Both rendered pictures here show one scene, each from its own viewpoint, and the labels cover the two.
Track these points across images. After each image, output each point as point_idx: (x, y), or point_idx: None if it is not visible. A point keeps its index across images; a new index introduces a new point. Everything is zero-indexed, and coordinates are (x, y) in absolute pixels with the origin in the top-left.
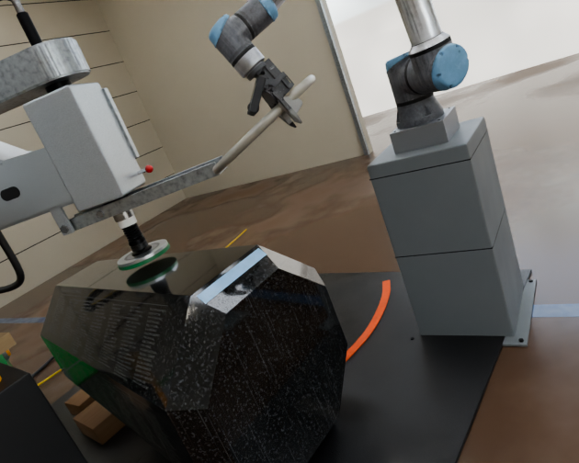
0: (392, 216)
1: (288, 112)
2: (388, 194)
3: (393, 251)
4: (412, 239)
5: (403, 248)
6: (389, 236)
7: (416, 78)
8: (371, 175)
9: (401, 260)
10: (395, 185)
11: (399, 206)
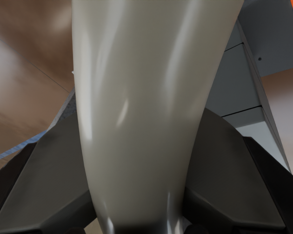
0: (236, 75)
1: (59, 136)
2: (237, 94)
3: (243, 47)
4: (220, 63)
5: (231, 53)
6: (246, 56)
7: (183, 228)
8: (257, 111)
9: (236, 43)
10: (226, 106)
11: (227, 87)
